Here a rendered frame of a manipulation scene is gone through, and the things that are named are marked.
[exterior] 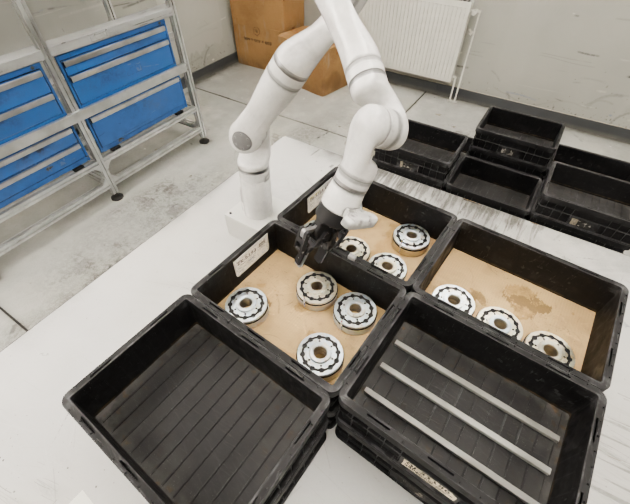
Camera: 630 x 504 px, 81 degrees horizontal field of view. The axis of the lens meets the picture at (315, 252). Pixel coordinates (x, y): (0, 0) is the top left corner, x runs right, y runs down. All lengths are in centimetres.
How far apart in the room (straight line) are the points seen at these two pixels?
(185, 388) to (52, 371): 43
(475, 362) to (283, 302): 46
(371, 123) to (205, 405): 63
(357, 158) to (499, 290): 57
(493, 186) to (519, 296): 120
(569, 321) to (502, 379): 25
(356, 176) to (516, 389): 56
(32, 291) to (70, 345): 130
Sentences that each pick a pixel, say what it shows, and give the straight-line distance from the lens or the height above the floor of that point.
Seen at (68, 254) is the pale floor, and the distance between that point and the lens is 258.
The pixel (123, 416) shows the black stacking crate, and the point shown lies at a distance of 90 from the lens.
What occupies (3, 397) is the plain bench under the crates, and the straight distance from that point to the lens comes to 122.
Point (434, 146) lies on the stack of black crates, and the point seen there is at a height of 49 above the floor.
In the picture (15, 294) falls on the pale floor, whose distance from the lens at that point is 253.
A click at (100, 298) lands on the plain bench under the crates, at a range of 127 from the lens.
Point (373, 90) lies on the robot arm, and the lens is 71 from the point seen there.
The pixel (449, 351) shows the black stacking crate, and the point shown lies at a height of 83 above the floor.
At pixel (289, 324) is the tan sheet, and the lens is 90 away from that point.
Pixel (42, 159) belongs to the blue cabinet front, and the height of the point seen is 45.
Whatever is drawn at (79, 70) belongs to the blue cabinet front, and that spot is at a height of 78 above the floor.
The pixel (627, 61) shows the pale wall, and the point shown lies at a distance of 375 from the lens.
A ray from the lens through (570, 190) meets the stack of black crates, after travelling 217.
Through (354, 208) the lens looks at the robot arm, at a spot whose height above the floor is 113.
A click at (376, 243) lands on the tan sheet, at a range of 108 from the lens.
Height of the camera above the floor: 160
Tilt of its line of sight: 48 degrees down
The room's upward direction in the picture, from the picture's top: straight up
